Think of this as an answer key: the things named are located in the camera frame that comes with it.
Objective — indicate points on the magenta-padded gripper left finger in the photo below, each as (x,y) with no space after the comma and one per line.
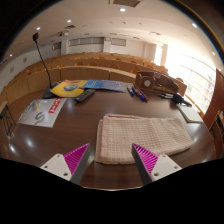
(76,160)

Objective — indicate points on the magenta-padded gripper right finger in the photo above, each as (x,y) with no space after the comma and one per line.
(148,161)

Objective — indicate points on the beige waffle-weave towel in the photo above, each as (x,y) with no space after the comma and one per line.
(143,136)

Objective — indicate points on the grey poster with red print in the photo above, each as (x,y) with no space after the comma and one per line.
(40,115)

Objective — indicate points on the white notepad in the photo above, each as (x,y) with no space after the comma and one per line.
(190,113)

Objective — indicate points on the black remote control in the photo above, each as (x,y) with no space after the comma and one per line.
(84,95)

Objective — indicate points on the red whiteboard marker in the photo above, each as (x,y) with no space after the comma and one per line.
(143,96)

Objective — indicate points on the black handheld microphone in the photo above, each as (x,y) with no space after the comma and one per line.
(178,98)

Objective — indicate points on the yellow booklet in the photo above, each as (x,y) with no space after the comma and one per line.
(66,89)

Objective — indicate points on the black gooseneck desk microphone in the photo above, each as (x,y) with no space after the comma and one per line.
(50,93)

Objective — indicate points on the wooden desk organizer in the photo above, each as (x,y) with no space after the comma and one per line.
(146,81)

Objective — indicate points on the blue booklet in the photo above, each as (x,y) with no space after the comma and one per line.
(106,85)

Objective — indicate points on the wooden shelf unit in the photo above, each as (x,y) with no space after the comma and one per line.
(220,123)

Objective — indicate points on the small black-legged side table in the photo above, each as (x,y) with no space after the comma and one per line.
(4,113)

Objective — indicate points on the rows of wooden seats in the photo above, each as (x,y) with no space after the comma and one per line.
(83,71)

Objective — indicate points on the round ceiling lights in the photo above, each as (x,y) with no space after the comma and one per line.
(122,9)

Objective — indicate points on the ceiling air vent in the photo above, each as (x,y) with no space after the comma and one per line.
(126,2)

